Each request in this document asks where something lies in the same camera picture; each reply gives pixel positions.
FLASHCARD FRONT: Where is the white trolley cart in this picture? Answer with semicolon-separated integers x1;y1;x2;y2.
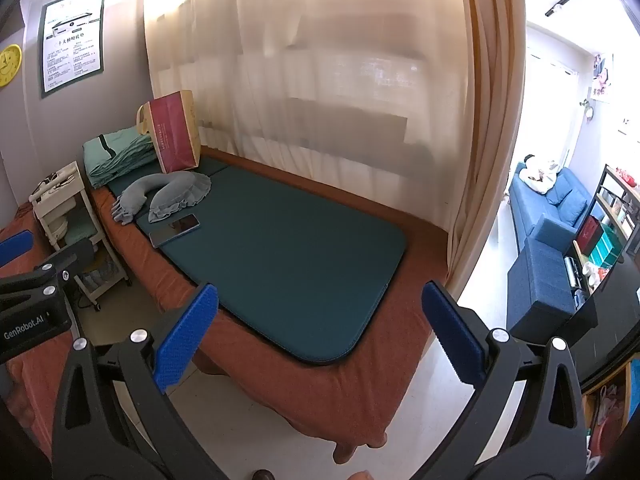
28;161;133;311

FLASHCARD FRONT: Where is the grey neck pillow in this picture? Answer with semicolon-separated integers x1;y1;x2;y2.
111;170;213;225

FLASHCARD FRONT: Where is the dark green mat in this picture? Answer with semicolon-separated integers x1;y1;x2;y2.
107;157;407;366

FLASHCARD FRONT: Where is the white cloth bundle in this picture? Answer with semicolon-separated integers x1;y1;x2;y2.
517;155;561;193

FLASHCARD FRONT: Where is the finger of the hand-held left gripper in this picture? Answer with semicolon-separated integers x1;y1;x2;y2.
34;238;97;281
0;230;34;267

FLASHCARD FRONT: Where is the folded green blanket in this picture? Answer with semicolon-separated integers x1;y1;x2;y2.
82;127;161;190

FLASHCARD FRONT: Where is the teal storage box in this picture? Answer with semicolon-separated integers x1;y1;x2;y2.
589;224;627;267

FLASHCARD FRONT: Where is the white wall poster green border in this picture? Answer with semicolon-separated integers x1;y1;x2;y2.
39;0;107;100

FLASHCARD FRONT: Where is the dark smartphone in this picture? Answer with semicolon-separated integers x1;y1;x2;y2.
149;214;201;248

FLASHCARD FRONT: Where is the yellow round wall clock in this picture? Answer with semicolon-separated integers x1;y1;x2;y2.
0;44;23;90

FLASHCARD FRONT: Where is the blue sofa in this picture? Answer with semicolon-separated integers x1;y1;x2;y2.
506;167;603;333

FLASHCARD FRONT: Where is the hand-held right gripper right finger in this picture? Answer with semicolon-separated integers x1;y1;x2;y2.
421;281;588;480

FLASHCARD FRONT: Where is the beige curtain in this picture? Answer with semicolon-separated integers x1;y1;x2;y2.
445;0;529;306

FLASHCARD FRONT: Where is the sheer white curtain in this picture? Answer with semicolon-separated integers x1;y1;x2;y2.
142;0;476;228

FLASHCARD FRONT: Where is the small colourful wall picture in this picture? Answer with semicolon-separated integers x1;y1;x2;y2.
591;52;616;104

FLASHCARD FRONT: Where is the red paper bag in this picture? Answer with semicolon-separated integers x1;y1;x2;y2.
136;91;202;175

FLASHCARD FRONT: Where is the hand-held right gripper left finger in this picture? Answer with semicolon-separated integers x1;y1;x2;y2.
50;284;221;480

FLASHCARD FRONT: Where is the red box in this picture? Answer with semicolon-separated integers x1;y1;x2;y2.
576;216;604;262

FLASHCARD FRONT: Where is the dark shelf unit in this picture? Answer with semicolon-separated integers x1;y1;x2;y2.
570;162;640;478

